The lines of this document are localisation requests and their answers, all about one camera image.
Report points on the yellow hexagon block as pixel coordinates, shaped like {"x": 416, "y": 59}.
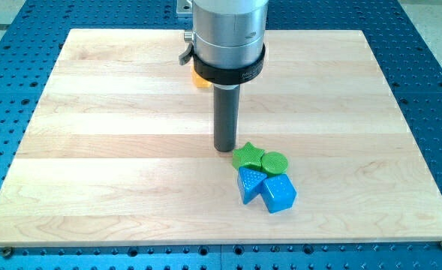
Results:
{"x": 198, "y": 81}

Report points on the blue triangle block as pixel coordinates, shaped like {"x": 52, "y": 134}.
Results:
{"x": 249, "y": 182}

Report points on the green round block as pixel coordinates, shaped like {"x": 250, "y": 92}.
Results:
{"x": 274, "y": 163}

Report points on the green star block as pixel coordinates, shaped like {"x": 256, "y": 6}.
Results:
{"x": 248, "y": 156}

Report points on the light wooden board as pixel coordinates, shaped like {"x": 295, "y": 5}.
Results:
{"x": 119, "y": 150}

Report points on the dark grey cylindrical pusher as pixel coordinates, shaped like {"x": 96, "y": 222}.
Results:
{"x": 226, "y": 107}

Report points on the blue cube block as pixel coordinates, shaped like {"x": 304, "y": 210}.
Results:
{"x": 278, "y": 193}

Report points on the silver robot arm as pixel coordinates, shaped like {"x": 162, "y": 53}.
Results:
{"x": 228, "y": 34}

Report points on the silver metal bracket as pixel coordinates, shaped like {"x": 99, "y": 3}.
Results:
{"x": 184, "y": 8}

